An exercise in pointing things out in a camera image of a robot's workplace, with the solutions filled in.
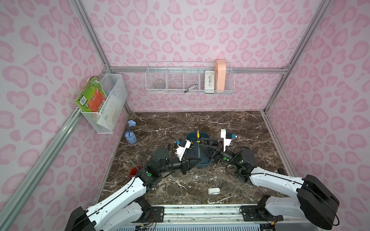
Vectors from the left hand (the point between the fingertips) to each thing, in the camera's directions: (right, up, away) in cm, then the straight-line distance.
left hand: (200, 160), depth 66 cm
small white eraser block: (+8, -20, +12) cm, 25 cm away
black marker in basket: (-3, +41, +31) cm, 51 cm away
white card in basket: (+8, +45, +25) cm, 52 cm away
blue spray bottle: (-45, +9, +29) cm, 54 cm away
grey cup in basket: (-25, +42, +32) cm, 59 cm away
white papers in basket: (-52, +24, +20) cm, 60 cm away
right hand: (0, +7, -3) cm, 7 cm away
